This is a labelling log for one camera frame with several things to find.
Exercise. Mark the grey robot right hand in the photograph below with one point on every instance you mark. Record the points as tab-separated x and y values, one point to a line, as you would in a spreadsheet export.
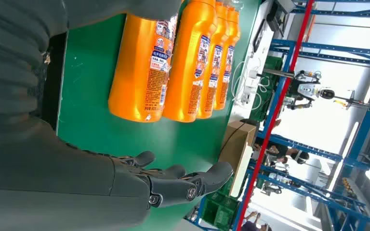
60	191

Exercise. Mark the green work table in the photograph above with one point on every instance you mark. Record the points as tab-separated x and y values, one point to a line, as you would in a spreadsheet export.
92	111

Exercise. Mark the brown cardboard box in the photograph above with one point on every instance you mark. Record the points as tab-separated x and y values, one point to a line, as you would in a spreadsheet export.
241	140

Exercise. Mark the black smartphone round camera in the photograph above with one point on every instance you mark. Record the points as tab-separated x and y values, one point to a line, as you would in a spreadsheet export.
260	35

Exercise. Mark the green plastic crate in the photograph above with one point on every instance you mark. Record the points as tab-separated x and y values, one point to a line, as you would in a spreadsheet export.
272	63
220	213

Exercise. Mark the person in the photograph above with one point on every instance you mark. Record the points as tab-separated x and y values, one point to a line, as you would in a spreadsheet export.
277	151
255	224

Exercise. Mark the white table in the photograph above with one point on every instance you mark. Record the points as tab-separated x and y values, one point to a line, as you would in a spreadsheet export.
252	59

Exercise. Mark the white power strip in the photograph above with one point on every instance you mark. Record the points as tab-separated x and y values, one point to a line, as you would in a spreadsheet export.
250	89

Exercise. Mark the white and black humanoid robot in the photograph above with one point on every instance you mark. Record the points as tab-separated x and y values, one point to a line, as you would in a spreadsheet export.
312	91

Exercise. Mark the red metal post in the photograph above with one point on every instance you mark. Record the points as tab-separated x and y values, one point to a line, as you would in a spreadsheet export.
250	191

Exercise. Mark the blue metal shelving rack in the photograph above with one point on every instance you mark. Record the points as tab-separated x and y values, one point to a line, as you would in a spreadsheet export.
368	121

